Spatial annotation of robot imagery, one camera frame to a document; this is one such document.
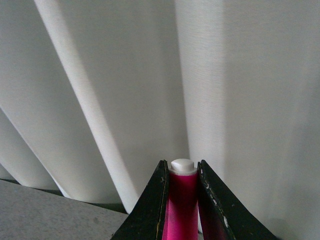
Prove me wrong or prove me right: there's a white pleated curtain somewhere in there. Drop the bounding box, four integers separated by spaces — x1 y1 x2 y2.
0 0 320 240

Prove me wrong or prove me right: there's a pink marker pen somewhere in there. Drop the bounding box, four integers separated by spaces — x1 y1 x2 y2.
162 158 198 240

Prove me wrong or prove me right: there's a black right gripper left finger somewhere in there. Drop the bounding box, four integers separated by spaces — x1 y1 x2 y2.
111 160 170 240

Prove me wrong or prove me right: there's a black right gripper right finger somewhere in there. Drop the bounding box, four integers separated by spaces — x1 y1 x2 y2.
197 160 277 240

